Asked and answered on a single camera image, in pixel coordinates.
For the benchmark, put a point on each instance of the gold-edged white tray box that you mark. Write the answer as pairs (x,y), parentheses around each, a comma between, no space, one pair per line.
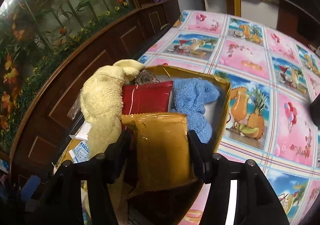
(76,187)

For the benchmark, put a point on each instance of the red foil snack bag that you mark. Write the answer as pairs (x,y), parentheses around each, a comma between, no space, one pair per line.
(151,98)

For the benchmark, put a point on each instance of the brown knitted sock bundle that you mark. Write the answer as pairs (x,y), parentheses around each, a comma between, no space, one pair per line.
(145,77)

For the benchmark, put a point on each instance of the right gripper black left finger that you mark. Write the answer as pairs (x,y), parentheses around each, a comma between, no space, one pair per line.
(116,155)

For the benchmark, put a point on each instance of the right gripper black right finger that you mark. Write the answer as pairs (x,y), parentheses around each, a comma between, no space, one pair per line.
(201,157)

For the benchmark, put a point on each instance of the dark wooden cabinet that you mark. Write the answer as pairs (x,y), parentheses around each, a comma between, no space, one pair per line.
(43,131)

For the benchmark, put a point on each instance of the white blue printed pouch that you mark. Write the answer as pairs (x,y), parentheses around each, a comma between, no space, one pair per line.
(80,153)

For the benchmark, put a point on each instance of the colourful printed tablecloth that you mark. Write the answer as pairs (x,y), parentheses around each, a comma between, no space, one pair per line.
(273,80)

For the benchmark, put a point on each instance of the yellow towel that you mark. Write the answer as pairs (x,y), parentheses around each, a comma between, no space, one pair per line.
(102,103)

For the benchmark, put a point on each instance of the gold foil snack bag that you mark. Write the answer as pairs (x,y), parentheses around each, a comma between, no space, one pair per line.
(163,158)

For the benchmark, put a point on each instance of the floral wall mural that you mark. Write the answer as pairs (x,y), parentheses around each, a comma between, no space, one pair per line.
(36,36)

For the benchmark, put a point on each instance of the light blue towel roll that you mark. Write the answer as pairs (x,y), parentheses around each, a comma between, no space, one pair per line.
(189,96)

